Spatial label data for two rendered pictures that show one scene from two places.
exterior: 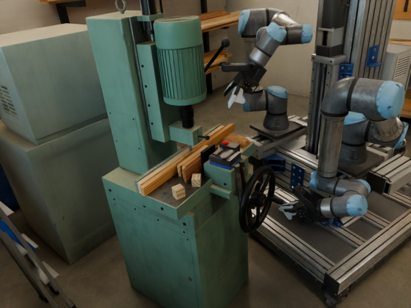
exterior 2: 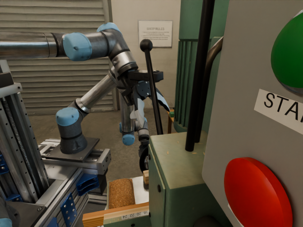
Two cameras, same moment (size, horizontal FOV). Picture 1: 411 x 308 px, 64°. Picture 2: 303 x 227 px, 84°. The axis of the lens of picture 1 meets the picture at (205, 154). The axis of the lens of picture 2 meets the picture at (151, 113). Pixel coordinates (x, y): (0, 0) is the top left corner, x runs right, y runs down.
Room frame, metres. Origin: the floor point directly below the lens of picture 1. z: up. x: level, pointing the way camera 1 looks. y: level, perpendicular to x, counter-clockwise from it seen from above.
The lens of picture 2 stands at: (1.69, 0.21, 1.42)
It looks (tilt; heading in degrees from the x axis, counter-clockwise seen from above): 24 degrees down; 220
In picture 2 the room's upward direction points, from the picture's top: straight up
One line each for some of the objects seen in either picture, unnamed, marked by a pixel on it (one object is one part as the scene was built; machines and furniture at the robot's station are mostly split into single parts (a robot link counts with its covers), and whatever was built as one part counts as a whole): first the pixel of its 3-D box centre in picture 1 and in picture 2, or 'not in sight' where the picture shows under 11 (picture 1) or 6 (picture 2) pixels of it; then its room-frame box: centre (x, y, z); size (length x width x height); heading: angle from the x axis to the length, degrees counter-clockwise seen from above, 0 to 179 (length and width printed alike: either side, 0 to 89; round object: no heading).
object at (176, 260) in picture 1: (183, 238); not in sight; (1.37, 0.16, 0.36); 0.58 x 0.45 x 0.71; 52
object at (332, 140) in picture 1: (330, 138); (126, 106); (1.10, -0.48, 1.06); 0.12 x 0.11 x 0.49; 138
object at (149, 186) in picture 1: (194, 154); (189, 201); (1.31, 0.05, 0.92); 0.67 x 0.02 x 0.04; 142
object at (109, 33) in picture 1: (137, 97); not in sight; (1.47, 0.30, 1.16); 0.22 x 0.22 x 0.72; 52
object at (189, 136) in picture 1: (185, 134); not in sight; (1.31, 0.08, 1.03); 0.14 x 0.07 x 0.09; 52
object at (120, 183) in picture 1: (175, 179); not in sight; (1.37, 0.16, 0.76); 0.57 x 0.45 x 0.09; 52
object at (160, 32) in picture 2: not in sight; (155, 34); (-0.96, -1.93, 1.48); 0.64 x 0.02 x 0.46; 137
